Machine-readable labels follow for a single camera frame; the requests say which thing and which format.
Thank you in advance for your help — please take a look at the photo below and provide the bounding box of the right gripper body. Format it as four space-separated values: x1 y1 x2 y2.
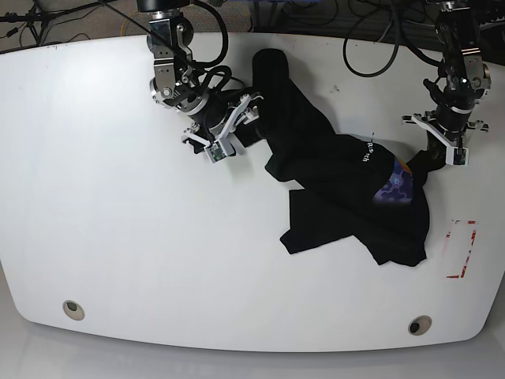
181 89 264 147

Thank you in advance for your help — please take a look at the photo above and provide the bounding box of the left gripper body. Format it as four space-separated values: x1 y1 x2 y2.
402 104 489 146

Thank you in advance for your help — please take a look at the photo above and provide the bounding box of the black graphic T-shirt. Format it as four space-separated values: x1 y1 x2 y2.
252 49 445 267

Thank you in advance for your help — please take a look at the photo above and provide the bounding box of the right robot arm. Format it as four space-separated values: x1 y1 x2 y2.
137 1 263 163

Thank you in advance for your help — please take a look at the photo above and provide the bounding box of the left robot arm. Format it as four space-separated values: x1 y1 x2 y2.
401 1 492 166

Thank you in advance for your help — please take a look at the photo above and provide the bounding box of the red tape rectangle marking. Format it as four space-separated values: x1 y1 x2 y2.
441 220 478 279

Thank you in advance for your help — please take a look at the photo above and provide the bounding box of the black tripod stand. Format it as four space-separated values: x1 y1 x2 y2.
1 1 111 47

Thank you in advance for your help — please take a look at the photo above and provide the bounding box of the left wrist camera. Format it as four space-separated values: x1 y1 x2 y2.
446 146 469 167

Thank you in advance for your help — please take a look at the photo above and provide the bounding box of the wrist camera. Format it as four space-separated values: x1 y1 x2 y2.
204 142 228 163
446 146 469 167

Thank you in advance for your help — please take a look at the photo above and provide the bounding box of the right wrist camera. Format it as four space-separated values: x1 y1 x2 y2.
204 142 228 163

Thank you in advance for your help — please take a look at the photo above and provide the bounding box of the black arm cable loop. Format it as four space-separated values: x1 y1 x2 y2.
185 0 234 86
342 7 403 78

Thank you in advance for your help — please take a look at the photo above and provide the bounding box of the black arm cable loop left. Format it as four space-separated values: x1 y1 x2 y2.
342 7 403 78

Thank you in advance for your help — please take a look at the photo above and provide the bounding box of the yellow floor cable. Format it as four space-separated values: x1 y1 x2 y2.
121 11 137 37

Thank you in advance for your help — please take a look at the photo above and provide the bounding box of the right table cable grommet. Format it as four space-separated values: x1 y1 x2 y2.
408 315 432 336

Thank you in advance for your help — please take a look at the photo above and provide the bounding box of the table cable grommet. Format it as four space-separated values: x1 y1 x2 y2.
408 315 432 336
62 300 85 321

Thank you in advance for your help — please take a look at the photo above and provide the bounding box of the left table cable grommet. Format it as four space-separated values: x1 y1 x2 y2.
62 300 85 321

